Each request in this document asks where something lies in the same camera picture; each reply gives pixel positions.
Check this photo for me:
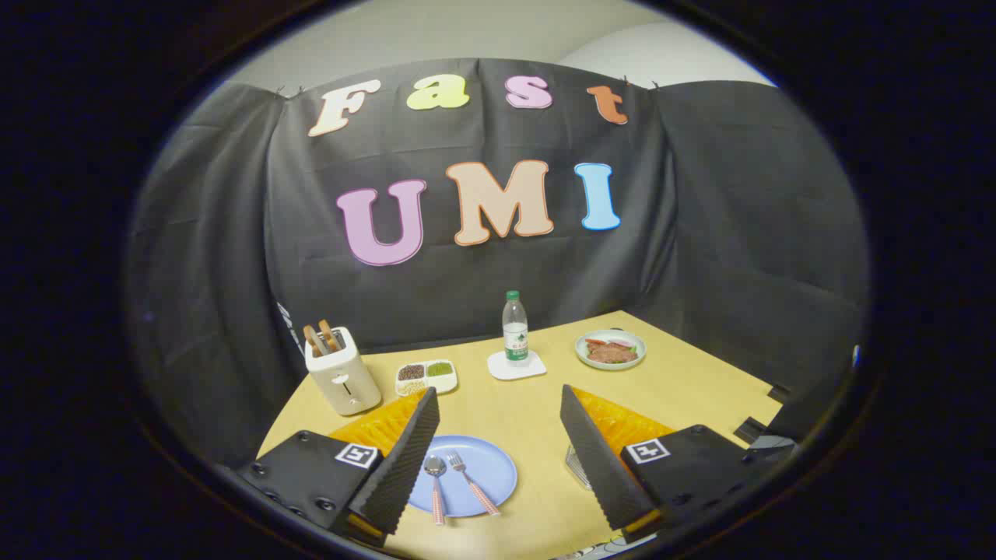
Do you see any white square coaster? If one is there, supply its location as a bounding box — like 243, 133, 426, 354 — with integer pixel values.
487, 350, 547, 381

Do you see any spoon with checked handle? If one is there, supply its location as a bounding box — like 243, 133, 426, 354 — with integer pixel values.
423, 455, 448, 526

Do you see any clear water bottle green cap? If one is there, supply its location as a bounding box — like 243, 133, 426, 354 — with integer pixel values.
502, 291, 530, 366

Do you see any white divided condiment dish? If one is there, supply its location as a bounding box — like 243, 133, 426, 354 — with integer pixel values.
395, 359, 458, 397

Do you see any cream toaster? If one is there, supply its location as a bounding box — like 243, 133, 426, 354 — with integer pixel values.
304, 327, 383, 416

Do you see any green plate of food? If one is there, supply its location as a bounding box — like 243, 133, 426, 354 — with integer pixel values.
575, 329, 647, 370

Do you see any fork with checked handle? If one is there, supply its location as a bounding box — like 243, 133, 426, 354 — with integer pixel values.
448, 453, 501, 516

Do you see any blue plate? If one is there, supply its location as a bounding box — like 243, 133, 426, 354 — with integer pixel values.
406, 435, 518, 518

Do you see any perforated metal basket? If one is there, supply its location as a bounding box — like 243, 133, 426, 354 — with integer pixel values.
566, 445, 594, 491

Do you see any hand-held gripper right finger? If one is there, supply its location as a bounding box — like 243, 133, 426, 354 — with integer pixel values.
560, 383, 794, 545

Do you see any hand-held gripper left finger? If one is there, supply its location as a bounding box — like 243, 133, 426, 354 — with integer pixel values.
237, 387, 440, 549

